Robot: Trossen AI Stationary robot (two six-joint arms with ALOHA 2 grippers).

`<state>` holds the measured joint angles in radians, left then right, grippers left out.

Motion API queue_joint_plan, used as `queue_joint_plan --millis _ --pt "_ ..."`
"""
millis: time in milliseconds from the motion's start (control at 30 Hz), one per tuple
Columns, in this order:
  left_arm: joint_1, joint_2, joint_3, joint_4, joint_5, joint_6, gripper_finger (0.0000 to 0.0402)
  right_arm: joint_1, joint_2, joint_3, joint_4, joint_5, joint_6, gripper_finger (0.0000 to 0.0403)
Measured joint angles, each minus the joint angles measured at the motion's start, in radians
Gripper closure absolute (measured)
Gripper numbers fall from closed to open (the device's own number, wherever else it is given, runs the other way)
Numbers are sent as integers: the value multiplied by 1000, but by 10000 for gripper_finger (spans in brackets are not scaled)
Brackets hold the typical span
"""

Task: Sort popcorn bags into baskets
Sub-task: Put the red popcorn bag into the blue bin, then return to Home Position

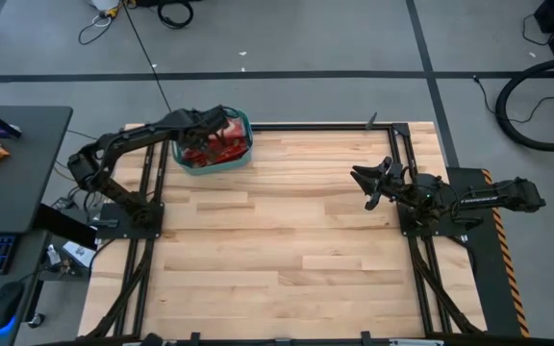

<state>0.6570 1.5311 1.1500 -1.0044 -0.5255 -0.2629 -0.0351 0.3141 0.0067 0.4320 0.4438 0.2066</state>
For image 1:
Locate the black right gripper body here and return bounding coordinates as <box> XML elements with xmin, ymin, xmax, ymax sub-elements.
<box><xmin>373</xmin><ymin>175</ymin><xmax>416</xmax><ymax>207</ymax></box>

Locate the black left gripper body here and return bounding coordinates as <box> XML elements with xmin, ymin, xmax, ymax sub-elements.
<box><xmin>188</xmin><ymin>105</ymin><xmax>234</xmax><ymax>140</ymax></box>

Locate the red popcorn bag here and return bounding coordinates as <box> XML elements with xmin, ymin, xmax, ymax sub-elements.
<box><xmin>222</xmin><ymin>118</ymin><xmax>250</xmax><ymax>148</ymax></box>
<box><xmin>180</xmin><ymin>146</ymin><xmax>211</xmax><ymax>167</ymax></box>
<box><xmin>204</xmin><ymin>141</ymin><xmax>250</xmax><ymax>165</ymax></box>

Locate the teal plastic basket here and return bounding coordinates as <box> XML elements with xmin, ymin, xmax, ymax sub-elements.
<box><xmin>170</xmin><ymin>108</ymin><xmax>254</xmax><ymax>177</ymax></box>

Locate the black platform with hazard stripe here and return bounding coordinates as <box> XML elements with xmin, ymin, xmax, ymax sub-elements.
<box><xmin>444</xmin><ymin>166</ymin><xmax>531</xmax><ymax>337</ymax></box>

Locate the small white box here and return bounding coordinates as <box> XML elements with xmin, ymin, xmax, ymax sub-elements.
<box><xmin>63</xmin><ymin>239</ymin><xmax>97</xmax><ymax>268</ymax></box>

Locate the black desk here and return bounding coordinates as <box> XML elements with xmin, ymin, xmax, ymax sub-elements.
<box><xmin>0</xmin><ymin>105</ymin><xmax>74</xmax><ymax>346</ymax></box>

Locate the black computer mouse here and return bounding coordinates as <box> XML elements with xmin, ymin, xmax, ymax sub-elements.
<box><xmin>0</xmin><ymin>281</ymin><xmax>25</xmax><ymax>334</ymax></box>

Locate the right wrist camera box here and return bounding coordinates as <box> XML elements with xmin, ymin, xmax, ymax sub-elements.
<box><xmin>380</xmin><ymin>157</ymin><xmax>406</xmax><ymax>180</ymax></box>

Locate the black aluminium table frame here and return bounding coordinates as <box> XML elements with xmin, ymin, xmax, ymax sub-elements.
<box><xmin>84</xmin><ymin>122</ymin><xmax>488</xmax><ymax>346</ymax></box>

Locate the long black floor cable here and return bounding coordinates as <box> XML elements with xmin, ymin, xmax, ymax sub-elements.
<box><xmin>121</xmin><ymin>0</ymin><xmax>175</xmax><ymax>114</ymax></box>

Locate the coiled black cable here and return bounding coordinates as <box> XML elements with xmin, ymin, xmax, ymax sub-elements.
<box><xmin>156</xmin><ymin>0</ymin><xmax>195</xmax><ymax>30</ymax></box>

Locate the thin black floor cable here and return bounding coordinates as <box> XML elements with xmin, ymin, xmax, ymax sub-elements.
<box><xmin>472</xmin><ymin>75</ymin><xmax>554</xmax><ymax>125</ymax></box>

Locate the thick black hose loop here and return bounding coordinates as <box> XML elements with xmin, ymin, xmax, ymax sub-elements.
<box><xmin>495</xmin><ymin>56</ymin><xmax>554</xmax><ymax>153</ymax></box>

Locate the thin black looped cable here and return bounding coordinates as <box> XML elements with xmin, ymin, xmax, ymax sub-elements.
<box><xmin>78</xmin><ymin>12</ymin><xmax>115</xmax><ymax>46</ymax></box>

